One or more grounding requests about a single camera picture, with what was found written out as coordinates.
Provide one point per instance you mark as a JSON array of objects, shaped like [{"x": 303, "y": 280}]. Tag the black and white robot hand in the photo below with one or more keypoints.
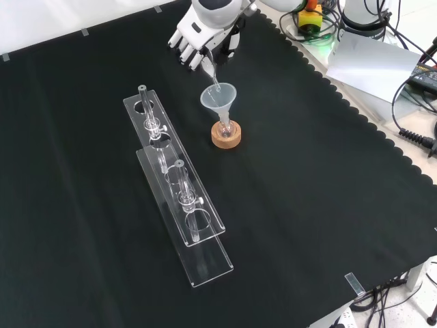
[{"x": 208, "y": 24}]

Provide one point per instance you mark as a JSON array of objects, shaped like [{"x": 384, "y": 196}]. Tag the clear weighing funnel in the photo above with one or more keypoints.
[{"x": 213, "y": 77}]

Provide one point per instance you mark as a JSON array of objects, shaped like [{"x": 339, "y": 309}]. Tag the translucent plastic funnel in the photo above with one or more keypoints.
[{"x": 218, "y": 100}]

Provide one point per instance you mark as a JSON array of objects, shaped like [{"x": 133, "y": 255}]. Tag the small round-bottom glass flask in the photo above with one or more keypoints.
[{"x": 226, "y": 131}]

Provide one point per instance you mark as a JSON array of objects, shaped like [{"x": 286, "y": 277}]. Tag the clear acrylic funnel stand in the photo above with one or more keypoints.
[{"x": 201, "y": 212}]

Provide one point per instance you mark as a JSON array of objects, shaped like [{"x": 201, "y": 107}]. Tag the clear tape strip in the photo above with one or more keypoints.
[
  {"x": 85, "y": 32},
  {"x": 5, "y": 57},
  {"x": 355, "y": 284},
  {"x": 157, "y": 9}
]

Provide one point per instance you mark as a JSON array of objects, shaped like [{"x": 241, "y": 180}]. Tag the yellow stop button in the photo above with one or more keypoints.
[{"x": 310, "y": 20}]

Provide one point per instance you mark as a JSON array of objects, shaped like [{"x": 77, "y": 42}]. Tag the pale board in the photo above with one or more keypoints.
[{"x": 372, "y": 65}]

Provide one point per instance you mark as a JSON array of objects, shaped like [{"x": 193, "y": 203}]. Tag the black cloth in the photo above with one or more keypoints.
[{"x": 307, "y": 188}]

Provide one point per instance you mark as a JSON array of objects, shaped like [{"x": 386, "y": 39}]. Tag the black tripod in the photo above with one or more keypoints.
[{"x": 428, "y": 51}]

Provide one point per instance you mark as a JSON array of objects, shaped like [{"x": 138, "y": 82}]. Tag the black power adapter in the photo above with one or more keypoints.
[{"x": 425, "y": 77}]

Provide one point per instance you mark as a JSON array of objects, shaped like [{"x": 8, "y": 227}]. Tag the white power strip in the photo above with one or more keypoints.
[{"x": 345, "y": 317}]

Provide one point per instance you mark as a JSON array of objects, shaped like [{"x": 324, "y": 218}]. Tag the white table leg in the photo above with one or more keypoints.
[{"x": 418, "y": 273}]

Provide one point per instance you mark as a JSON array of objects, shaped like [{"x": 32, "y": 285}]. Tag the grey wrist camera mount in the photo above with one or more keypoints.
[{"x": 251, "y": 8}]

